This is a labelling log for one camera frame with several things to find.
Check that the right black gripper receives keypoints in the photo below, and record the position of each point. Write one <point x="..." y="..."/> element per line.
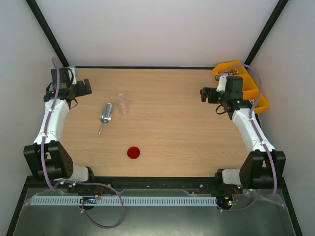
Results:
<point x="209" y="95"/>

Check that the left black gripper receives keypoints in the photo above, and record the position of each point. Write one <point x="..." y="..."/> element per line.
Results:
<point x="82" y="91"/>

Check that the metal scoop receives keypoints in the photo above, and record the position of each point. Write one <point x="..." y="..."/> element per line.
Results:
<point x="106" y="115"/>

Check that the yellow lollipop bin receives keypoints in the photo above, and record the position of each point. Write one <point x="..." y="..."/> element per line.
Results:
<point x="229" y="66"/>

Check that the yellow star candy bin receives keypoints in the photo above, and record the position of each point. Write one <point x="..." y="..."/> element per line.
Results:
<point x="261" y="105"/>

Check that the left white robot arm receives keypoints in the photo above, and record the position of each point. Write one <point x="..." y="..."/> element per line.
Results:
<point x="46" y="157"/>

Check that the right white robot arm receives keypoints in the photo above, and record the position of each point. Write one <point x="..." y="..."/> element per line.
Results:
<point x="264" y="164"/>

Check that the clear plastic cup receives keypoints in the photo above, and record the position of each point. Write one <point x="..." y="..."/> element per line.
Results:
<point x="122" y="103"/>

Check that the red round lid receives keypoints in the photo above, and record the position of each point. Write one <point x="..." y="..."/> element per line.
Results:
<point x="133" y="152"/>

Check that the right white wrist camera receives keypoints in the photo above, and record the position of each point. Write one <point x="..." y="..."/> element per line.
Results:
<point x="221" y="82"/>

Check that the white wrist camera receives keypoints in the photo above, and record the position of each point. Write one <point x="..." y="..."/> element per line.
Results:
<point x="221" y="82"/>
<point x="72" y="74"/>

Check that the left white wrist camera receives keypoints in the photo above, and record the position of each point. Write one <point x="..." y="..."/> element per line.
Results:
<point x="72" y="74"/>

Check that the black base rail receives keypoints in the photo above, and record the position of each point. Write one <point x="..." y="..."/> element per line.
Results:
<point x="194" y="185"/>

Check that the left black frame post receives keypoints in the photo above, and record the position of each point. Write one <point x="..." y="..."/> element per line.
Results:
<point x="35" y="9"/>

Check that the black frame post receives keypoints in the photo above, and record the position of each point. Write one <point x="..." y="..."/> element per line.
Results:
<point x="35" y="9"/>
<point x="278" y="9"/>

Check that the white slotted cable duct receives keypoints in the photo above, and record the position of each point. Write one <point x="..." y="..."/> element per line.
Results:
<point x="127" y="201"/>

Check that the right black frame post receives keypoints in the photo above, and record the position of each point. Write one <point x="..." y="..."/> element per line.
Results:
<point x="278" y="9"/>

